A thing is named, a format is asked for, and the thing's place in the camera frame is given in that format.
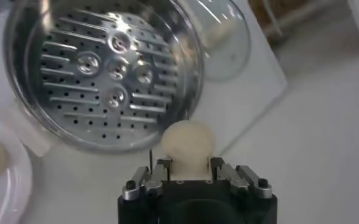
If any stainless steel steamer basket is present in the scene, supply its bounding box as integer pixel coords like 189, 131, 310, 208
0, 0, 206, 158

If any glass lid with cream handle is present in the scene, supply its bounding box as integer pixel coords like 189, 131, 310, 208
179, 0, 252, 82

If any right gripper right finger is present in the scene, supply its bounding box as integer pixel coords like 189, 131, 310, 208
208, 156, 273, 200

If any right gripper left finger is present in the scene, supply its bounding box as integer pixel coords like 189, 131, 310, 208
121, 156, 173, 201

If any white round plate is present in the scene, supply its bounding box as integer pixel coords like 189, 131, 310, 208
0, 111, 34, 224

